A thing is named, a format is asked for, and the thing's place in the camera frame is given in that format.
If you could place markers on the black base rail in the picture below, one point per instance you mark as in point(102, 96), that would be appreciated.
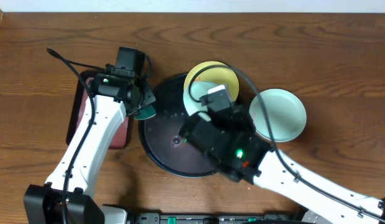
point(168, 218)

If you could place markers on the light blue plate front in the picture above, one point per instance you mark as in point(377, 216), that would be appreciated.
point(198, 89)

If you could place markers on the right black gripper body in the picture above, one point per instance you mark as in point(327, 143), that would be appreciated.
point(201, 142)

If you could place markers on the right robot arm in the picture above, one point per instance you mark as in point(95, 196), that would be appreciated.
point(262, 164)

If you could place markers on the round black tray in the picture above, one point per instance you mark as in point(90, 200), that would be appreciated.
point(160, 138)

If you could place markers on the yellow plate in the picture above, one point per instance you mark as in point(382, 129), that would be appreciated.
point(216, 75)

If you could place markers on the light blue plate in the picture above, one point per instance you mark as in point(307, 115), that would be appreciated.
point(198, 89)
point(287, 115)

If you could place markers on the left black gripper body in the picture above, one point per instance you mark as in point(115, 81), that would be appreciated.
point(143, 97)

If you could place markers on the green yellow sponge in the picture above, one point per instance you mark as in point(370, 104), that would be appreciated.
point(146, 113)

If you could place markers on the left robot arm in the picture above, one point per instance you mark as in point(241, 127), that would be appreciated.
point(67, 195)

